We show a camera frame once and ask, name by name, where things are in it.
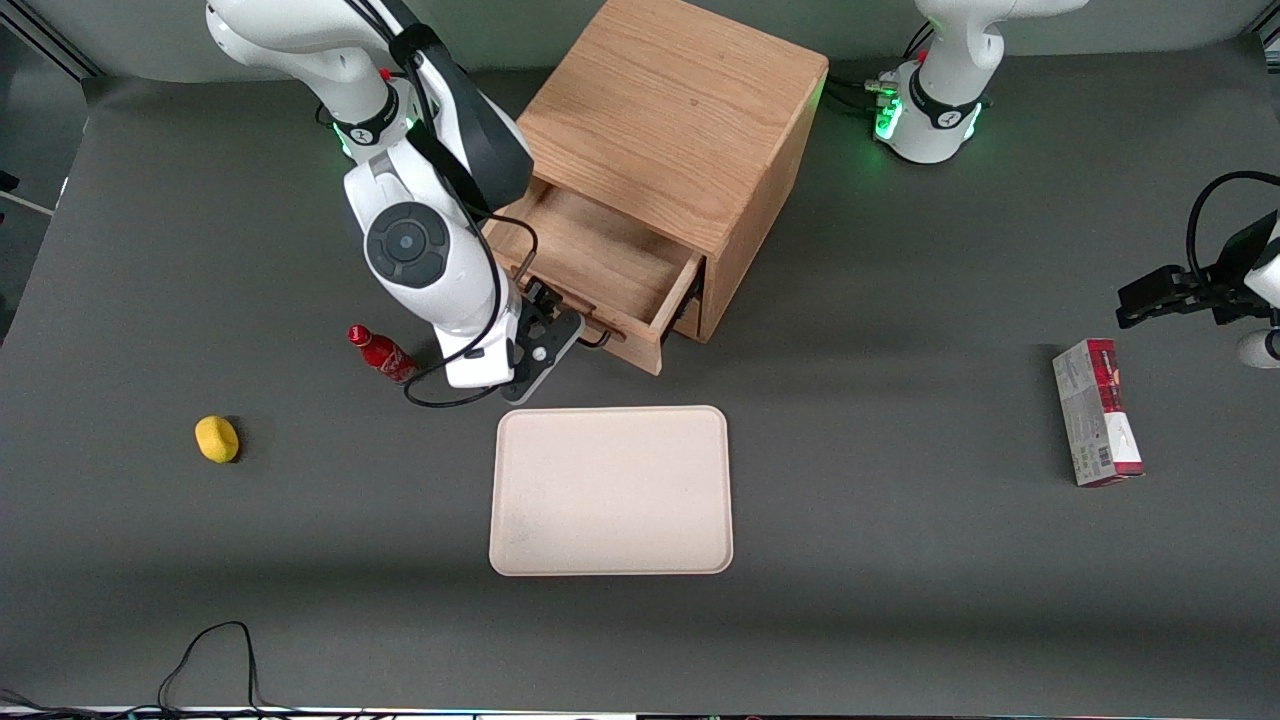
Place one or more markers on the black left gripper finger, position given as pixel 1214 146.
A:
pixel 1160 309
pixel 1165 287

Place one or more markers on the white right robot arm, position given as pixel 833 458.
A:
pixel 410 245

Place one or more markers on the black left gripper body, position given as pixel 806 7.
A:
pixel 1222 277

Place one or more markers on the yellow lemon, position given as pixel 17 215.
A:
pixel 217 439

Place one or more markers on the beige plastic tray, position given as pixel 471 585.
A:
pixel 610 490

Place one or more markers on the red cola bottle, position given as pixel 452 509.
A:
pixel 383 355

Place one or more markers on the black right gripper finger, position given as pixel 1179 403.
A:
pixel 537 296
pixel 556 307

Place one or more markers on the oak wooden drawer cabinet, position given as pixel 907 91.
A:
pixel 680 110

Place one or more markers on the dark grey table mat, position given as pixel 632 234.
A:
pixel 900 620

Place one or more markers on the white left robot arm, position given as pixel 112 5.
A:
pixel 940 120

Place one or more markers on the red and white carton box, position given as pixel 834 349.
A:
pixel 1095 420

